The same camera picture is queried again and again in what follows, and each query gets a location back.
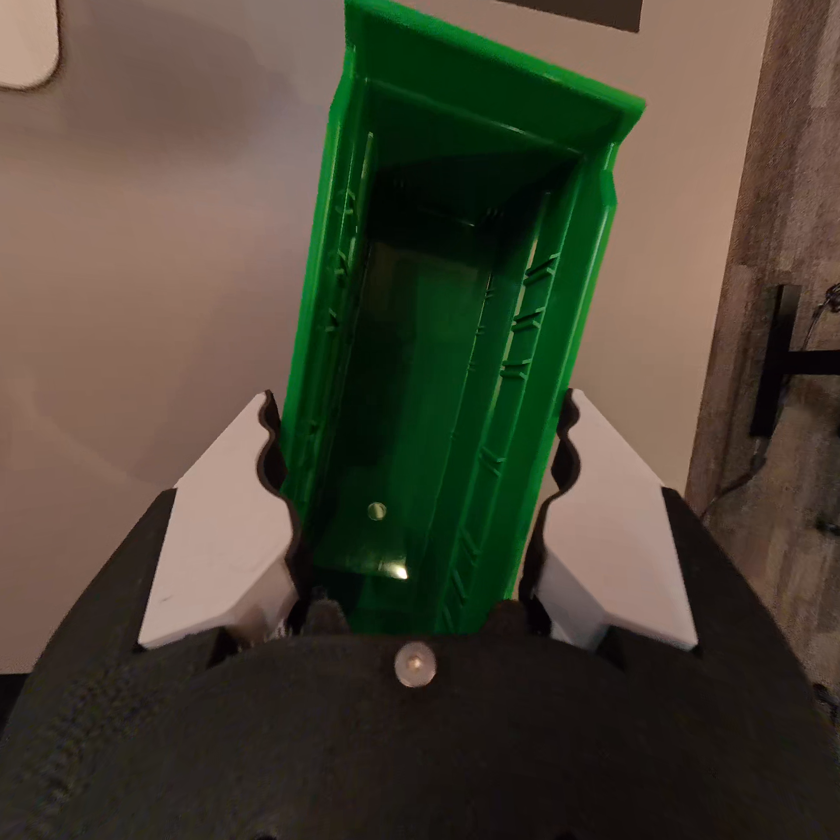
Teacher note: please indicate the white rounded base plate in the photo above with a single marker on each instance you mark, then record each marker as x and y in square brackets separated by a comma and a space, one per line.
[26, 39]

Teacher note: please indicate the black metal desk foot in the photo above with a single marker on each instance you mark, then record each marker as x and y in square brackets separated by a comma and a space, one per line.
[778, 367]

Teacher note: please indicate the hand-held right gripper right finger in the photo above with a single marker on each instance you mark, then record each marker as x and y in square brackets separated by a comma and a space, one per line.
[610, 551]

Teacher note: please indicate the green plastic bin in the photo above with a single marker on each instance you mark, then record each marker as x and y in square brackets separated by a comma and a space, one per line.
[420, 394]

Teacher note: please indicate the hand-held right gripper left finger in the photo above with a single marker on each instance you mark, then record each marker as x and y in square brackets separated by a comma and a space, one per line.
[216, 558]

